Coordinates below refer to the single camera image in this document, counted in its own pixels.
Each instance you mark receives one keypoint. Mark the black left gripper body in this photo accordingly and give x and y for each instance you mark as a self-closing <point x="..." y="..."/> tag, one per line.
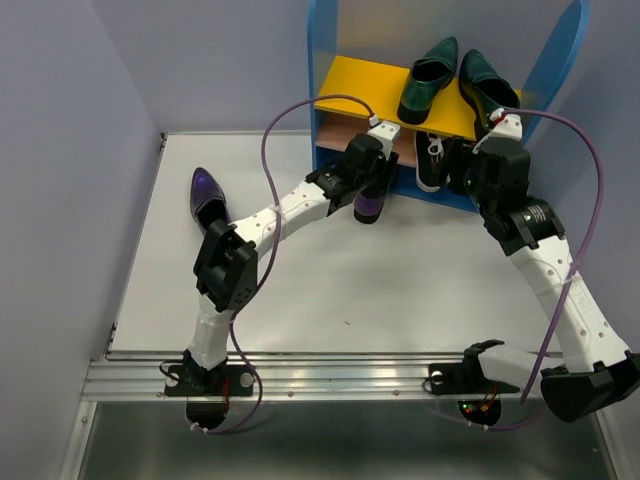
<point x="381" y="173"/>

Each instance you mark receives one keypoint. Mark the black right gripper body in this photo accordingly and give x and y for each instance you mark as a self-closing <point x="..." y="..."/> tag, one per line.
<point x="476" y="188"/>

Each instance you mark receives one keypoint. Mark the black sneaker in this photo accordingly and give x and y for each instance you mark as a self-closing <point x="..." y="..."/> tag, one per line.
<point x="430" y="155"/>

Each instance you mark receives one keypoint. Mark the purple loafer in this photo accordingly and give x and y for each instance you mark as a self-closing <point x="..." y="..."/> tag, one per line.
<point x="207" y="200"/>
<point x="369" y="203"/>

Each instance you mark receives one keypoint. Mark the green loafer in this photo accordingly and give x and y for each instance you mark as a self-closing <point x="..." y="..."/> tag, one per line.
<point x="484" y="91"/>
<point x="428" y="75"/>

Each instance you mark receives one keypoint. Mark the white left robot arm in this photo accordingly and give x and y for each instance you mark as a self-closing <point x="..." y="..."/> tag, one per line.
<point x="226" y="267"/>

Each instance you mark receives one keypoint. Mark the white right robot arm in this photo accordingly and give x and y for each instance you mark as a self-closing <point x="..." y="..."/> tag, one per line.
<point x="597" y="368"/>

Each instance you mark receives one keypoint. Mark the blue and yellow shoe shelf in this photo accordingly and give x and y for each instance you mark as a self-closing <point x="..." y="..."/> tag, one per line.
<point x="366" y="48"/>

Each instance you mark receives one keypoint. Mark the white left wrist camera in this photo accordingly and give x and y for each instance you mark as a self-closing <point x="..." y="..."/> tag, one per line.
<point x="385" y="132"/>

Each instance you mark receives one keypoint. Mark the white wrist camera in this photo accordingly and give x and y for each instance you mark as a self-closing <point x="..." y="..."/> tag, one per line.
<point x="385" y="132"/>
<point x="506" y="126"/>

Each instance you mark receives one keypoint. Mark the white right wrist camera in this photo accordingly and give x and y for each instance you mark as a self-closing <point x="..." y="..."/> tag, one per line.
<point x="506" y="126"/>

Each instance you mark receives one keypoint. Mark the aluminium mounting rail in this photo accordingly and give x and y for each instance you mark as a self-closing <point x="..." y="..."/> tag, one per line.
<point x="315" y="377"/>

